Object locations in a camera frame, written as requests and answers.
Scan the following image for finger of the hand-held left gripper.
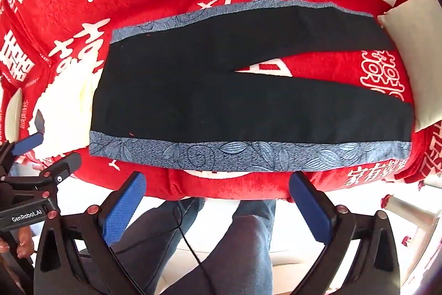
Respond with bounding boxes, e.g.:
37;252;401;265
0;153;82;213
0;110;47;178

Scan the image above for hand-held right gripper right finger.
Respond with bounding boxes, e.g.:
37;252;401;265
289;171;410;295

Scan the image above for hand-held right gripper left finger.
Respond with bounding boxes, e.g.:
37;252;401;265
33;171;149;295

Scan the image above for black pants with blue trim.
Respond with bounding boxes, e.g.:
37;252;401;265
89;0;414;173

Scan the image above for person's left hand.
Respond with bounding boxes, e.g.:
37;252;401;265
0;224;35;261

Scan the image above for cream white cloth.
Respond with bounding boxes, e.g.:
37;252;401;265
33;67;104;161

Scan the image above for person's left leg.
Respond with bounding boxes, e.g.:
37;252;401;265
79;197;208;295

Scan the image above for person's leg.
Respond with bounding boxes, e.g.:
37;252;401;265
162;200;277;295
79;197;208;295

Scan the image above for person's right leg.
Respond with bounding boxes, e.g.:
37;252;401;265
162;200;277;295

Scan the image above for light grey pillow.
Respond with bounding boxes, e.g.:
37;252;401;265
377;0;442;133

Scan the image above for thin black cable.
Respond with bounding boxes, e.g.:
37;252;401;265
114;200;215;295

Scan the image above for white furniture frame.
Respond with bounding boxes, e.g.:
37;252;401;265
383;195;442;282

